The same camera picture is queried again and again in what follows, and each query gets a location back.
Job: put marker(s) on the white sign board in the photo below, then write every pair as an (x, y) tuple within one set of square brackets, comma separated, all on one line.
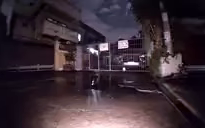
[(103, 47), (122, 44)]

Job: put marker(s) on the metal gate fence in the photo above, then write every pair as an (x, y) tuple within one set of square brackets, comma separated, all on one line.
[(123, 56)]

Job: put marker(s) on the potted bush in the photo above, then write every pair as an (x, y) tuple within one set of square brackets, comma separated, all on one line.
[(70, 58)]

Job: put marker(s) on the dark wet asphalt road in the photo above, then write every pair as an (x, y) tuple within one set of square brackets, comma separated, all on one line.
[(100, 110)]

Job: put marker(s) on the multi-storey building with balcony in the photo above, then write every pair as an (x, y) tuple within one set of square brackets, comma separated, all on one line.
[(46, 36)]

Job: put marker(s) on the pole with climbing plant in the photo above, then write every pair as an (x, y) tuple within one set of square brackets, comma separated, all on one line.
[(158, 36)]

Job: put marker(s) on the raised concrete kerb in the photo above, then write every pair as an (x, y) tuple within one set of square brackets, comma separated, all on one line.
[(186, 100)]

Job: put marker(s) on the low white wall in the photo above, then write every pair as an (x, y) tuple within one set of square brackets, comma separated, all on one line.
[(171, 65)]

